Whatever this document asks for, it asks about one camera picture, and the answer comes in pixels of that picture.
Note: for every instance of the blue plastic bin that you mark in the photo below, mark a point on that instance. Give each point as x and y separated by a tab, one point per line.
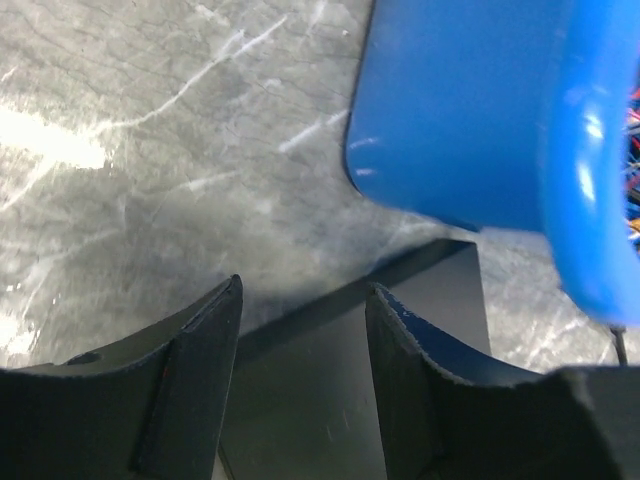
508	115

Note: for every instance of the black network switch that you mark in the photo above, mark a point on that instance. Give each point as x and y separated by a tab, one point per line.
301	403

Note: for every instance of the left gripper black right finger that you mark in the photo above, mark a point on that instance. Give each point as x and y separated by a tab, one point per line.
448	411

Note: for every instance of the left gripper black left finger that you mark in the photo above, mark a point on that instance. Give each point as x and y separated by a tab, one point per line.
149	406

